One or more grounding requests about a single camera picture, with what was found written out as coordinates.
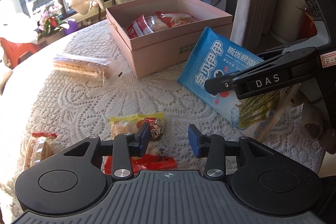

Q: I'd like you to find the red white snack in box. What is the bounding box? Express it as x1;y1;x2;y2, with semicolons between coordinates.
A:
155;11;197;28

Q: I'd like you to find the pink cardboard box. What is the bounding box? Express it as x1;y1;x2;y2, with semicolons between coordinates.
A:
106;0;233;78

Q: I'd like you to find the yellow red pig snack packet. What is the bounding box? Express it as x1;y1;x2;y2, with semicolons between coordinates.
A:
109;113;177;173

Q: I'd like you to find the red long snack packet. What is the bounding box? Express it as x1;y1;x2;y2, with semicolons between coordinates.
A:
126;15;154;39

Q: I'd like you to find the white lace tablecloth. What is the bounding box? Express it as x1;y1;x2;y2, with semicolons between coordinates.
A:
0;19;326;224

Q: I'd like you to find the clear wafer roll package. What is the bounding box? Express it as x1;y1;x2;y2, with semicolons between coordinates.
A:
53;53;125;86

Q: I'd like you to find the orange plastic stool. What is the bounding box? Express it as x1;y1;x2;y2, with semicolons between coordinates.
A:
1;38;41;68

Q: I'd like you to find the red edged biscuit packet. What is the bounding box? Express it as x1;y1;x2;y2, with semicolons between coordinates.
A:
23;132;57;170

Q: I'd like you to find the pink flower pot plant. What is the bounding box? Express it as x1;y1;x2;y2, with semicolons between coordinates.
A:
34;2;70;41

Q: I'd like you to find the purple balloon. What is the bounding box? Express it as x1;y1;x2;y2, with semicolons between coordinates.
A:
63;18;78;36

